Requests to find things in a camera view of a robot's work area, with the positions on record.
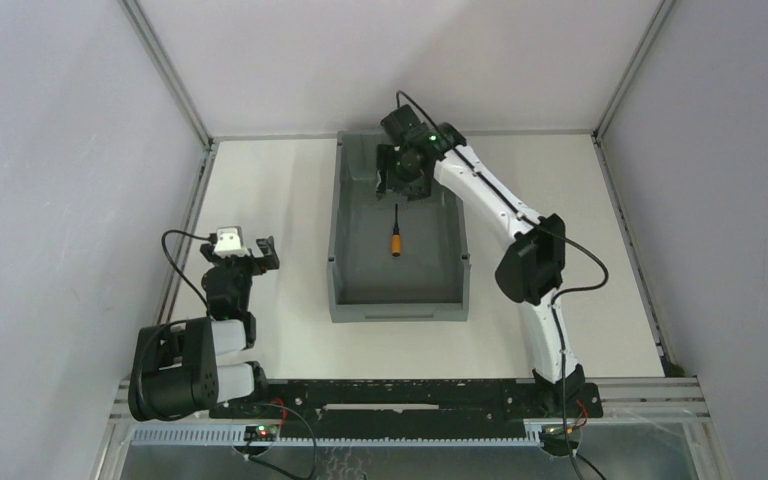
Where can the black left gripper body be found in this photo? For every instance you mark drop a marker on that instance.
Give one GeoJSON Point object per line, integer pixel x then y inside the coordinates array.
{"type": "Point", "coordinates": [251, 261]}

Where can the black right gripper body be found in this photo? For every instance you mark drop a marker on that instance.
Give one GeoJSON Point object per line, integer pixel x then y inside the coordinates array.
{"type": "Point", "coordinates": [396, 183]}

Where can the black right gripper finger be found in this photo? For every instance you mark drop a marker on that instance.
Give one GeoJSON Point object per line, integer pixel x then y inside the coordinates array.
{"type": "Point", "coordinates": [414, 193]}
{"type": "Point", "coordinates": [383, 152]}

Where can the orange handled screwdriver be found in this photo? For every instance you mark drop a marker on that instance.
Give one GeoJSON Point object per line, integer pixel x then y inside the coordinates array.
{"type": "Point", "coordinates": [396, 242]}

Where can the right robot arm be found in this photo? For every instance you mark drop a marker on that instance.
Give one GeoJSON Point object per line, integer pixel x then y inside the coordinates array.
{"type": "Point", "coordinates": [530, 270]}

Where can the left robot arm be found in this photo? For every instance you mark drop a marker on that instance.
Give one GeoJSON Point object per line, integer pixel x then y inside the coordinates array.
{"type": "Point", "coordinates": [176, 369]}

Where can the grey plastic storage bin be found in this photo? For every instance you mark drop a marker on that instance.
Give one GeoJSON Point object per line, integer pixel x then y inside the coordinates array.
{"type": "Point", "coordinates": [430, 281]}

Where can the small circuit board with leds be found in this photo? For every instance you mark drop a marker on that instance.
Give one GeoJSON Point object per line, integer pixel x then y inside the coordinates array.
{"type": "Point", "coordinates": [260, 433]}

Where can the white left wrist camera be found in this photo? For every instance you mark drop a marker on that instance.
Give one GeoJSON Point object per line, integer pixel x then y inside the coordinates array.
{"type": "Point", "coordinates": [228, 242]}

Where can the left aluminium frame profile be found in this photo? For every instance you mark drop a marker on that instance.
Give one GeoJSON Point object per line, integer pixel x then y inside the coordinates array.
{"type": "Point", "coordinates": [163, 64]}

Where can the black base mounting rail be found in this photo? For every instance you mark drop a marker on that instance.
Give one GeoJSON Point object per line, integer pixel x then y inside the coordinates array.
{"type": "Point", "coordinates": [369, 407]}

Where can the grey slotted cable duct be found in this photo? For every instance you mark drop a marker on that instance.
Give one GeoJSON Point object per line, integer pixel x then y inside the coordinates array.
{"type": "Point", "coordinates": [232, 435]}

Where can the aluminium frame front rail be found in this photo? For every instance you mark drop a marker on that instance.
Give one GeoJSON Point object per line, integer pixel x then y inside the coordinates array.
{"type": "Point", "coordinates": [657, 402]}

